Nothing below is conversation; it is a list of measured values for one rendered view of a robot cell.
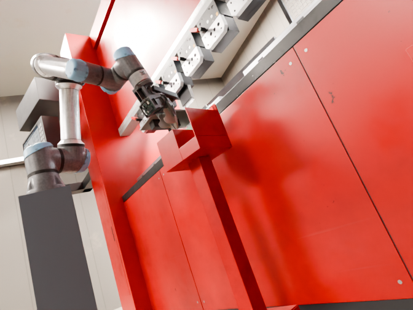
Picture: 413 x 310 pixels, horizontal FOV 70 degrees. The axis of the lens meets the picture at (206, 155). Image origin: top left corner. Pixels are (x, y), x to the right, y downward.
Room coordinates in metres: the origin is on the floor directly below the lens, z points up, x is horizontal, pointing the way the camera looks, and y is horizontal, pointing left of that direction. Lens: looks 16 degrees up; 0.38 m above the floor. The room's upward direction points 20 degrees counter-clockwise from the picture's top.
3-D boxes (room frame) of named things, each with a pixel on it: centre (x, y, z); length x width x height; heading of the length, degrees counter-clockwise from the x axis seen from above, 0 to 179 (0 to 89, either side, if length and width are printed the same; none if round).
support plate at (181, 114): (1.35, 0.11, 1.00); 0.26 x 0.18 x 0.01; 130
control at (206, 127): (1.01, 0.03, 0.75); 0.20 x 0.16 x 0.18; 47
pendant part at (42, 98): (2.12, 1.13, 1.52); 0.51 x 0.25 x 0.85; 51
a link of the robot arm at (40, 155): (1.16, 0.67, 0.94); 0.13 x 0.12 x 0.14; 145
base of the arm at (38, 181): (1.15, 0.67, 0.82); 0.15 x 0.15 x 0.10
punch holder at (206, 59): (1.31, -0.12, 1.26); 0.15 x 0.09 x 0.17; 40
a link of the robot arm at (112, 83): (0.99, 0.25, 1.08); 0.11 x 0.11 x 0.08; 55
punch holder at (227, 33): (1.15, -0.25, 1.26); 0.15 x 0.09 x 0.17; 40
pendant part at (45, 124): (2.02, 1.15, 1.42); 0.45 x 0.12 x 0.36; 51
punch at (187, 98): (1.44, -0.01, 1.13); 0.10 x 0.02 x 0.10; 40
